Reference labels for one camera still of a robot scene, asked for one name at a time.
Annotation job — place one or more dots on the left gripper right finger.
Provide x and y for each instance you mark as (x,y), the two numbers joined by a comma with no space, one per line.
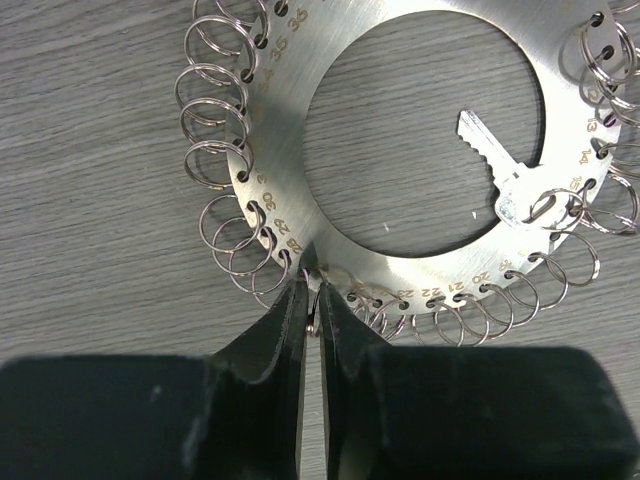
(435,412)

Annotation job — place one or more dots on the silver key on disc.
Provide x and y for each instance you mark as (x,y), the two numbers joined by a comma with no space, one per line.
(529,198)

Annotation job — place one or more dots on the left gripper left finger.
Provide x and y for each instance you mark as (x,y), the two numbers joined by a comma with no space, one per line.
(234,414)

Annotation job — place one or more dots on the metal disc with keyrings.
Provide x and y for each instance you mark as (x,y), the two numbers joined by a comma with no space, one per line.
(327,132)

